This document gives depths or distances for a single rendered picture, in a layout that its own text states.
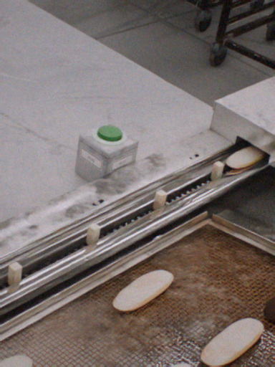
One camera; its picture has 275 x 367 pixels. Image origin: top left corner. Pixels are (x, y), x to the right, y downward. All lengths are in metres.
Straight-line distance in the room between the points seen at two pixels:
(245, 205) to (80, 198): 0.29
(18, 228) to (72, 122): 0.38
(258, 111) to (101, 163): 0.30
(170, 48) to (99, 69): 2.12
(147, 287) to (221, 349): 0.14
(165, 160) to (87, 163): 0.13
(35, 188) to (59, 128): 0.19
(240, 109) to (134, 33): 2.48
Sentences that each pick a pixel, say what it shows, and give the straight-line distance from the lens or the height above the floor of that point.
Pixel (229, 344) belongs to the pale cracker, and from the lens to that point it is 0.89.
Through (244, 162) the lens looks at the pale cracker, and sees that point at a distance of 1.33.
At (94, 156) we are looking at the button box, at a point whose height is 0.87.
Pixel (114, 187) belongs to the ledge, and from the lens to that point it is 1.20.
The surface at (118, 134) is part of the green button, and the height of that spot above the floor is 0.91.
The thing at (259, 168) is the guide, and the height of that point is 0.86.
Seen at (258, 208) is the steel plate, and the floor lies 0.82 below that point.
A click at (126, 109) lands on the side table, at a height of 0.82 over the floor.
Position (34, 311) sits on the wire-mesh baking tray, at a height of 0.90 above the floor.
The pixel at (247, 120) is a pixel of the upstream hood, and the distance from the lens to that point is 1.33.
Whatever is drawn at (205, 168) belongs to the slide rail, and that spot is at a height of 0.85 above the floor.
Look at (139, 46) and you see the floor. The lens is 3.69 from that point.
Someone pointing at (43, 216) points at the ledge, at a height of 0.86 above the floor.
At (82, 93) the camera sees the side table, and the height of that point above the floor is 0.82.
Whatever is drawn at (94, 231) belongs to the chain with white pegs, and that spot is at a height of 0.87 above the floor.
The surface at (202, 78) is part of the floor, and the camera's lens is 3.50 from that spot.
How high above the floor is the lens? 1.55
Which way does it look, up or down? 35 degrees down
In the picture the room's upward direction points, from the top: 10 degrees clockwise
